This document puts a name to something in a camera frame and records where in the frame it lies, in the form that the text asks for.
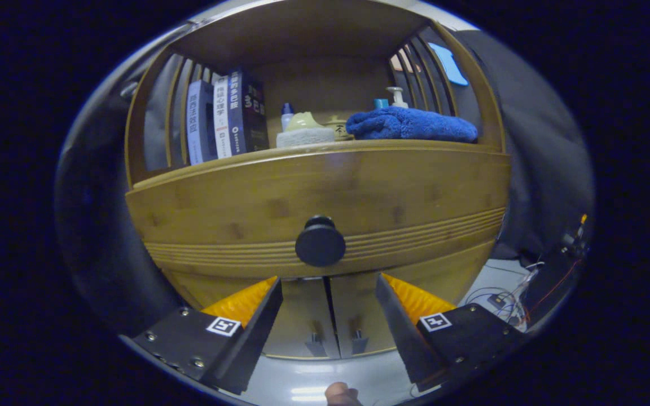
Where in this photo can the light blue-grey book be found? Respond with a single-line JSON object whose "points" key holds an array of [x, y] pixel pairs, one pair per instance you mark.
{"points": [[196, 124]]}

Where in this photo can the wooden countertop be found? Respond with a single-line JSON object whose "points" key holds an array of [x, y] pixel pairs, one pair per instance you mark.
{"points": [[336, 146]]}

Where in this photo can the small black adapter box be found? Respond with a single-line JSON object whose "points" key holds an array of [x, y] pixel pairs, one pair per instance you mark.
{"points": [[496, 300]]}

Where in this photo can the black equipment with orange tip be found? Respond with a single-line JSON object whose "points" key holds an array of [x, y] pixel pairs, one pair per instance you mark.
{"points": [[556, 270]]}

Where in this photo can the dark blue book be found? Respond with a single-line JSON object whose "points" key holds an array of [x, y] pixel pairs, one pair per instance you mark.
{"points": [[249, 113]]}

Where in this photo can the white spine book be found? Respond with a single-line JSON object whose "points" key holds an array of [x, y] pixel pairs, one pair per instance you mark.
{"points": [[221, 118]]}

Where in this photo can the beige lidded tea cup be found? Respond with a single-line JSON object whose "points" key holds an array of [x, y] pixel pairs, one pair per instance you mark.
{"points": [[341, 129]]}

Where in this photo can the pale green white round item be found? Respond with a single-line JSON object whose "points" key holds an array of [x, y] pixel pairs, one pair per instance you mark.
{"points": [[305, 137]]}

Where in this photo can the white bottle with blue cap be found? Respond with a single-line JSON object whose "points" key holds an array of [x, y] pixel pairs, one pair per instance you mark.
{"points": [[286, 115]]}

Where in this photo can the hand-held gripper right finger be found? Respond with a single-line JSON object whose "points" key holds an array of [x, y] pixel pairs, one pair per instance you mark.
{"points": [[401, 338]]}

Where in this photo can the wooden drawer with black knob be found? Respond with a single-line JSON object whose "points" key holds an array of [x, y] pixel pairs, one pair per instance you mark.
{"points": [[246, 208]]}

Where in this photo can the teal bottle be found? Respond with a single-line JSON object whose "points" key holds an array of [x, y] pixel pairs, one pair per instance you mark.
{"points": [[381, 104]]}

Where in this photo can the wooden cabinet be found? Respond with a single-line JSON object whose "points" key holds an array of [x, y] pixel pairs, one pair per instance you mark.
{"points": [[302, 34]]}

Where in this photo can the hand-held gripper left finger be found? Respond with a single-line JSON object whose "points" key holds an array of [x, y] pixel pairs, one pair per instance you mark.
{"points": [[251, 338]]}

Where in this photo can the white pump bottle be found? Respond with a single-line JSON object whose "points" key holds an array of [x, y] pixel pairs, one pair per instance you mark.
{"points": [[397, 98]]}

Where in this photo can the blue folded towel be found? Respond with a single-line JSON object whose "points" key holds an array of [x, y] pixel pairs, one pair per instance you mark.
{"points": [[415, 125]]}

